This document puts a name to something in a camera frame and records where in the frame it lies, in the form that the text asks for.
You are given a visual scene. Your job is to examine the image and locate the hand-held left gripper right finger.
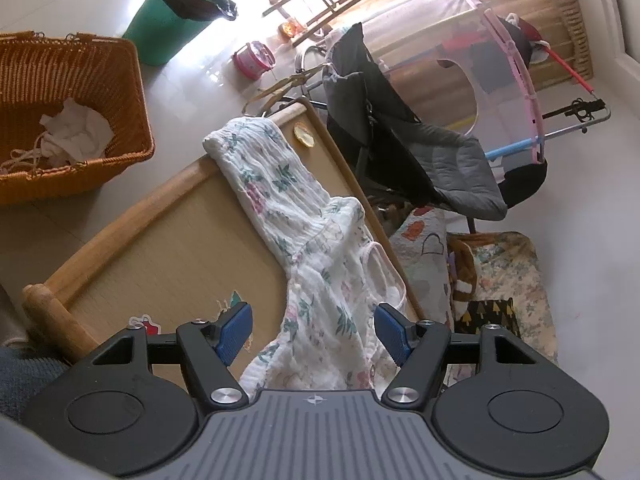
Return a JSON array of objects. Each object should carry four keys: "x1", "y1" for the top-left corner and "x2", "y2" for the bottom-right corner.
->
[{"x1": 374, "y1": 302, "x2": 538, "y2": 406}]

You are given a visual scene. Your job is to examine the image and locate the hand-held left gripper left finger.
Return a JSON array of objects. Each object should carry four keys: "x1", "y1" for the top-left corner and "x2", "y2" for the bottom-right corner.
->
[{"x1": 92, "y1": 301, "x2": 253, "y2": 406}]

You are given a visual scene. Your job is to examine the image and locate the white floral baby shirt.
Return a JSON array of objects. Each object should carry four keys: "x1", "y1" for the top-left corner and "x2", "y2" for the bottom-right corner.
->
[{"x1": 202, "y1": 116, "x2": 408, "y2": 392}]

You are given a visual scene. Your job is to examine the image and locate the heart print quilt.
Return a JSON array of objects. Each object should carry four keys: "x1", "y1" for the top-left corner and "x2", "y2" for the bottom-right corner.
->
[{"x1": 387, "y1": 207, "x2": 453, "y2": 331}]

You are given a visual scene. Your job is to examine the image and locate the small red cartoon sticker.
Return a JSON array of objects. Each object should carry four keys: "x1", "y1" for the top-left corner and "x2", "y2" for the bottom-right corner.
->
[{"x1": 127, "y1": 314, "x2": 161, "y2": 336}]

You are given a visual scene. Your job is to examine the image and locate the brown plush toy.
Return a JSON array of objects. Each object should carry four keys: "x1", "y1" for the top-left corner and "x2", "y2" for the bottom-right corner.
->
[{"x1": 447, "y1": 240, "x2": 481, "y2": 306}]

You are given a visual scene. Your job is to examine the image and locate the black pillow yellow trees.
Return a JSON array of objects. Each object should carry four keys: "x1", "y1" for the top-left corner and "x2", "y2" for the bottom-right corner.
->
[{"x1": 452, "y1": 297, "x2": 521, "y2": 338}]

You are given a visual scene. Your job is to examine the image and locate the floral sofa cushion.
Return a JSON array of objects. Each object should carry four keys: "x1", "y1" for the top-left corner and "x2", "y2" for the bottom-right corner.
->
[{"x1": 447, "y1": 232, "x2": 558, "y2": 366}]

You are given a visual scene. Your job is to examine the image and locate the black baby stroller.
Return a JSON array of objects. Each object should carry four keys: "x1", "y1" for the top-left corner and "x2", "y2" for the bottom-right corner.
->
[{"x1": 295, "y1": 22, "x2": 508, "y2": 221}]

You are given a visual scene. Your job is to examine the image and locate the person's dark clothing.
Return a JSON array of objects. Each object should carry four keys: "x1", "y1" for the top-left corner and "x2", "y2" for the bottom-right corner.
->
[{"x1": 0, "y1": 345, "x2": 68, "y2": 423}]

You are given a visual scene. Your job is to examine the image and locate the white crumpled cloth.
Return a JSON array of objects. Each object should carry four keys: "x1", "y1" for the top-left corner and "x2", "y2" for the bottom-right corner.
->
[{"x1": 0, "y1": 99, "x2": 115, "y2": 173}]

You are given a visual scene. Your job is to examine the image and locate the brown wicker basket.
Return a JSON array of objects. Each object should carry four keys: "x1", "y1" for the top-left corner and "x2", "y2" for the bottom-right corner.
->
[{"x1": 0, "y1": 31, "x2": 156, "y2": 206}]

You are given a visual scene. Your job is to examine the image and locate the green trash bin black bag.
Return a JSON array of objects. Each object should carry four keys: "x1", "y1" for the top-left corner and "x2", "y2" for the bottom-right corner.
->
[{"x1": 122, "y1": 0, "x2": 237, "y2": 67}]

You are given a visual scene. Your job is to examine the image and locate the tan curtain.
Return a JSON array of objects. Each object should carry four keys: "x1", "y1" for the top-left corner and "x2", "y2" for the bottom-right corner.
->
[{"x1": 415, "y1": 0, "x2": 593, "y2": 81}]

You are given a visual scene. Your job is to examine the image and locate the metal frame red handle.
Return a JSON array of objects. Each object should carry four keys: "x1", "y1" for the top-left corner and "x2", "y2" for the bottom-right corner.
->
[{"x1": 542, "y1": 45, "x2": 612, "y2": 136}]

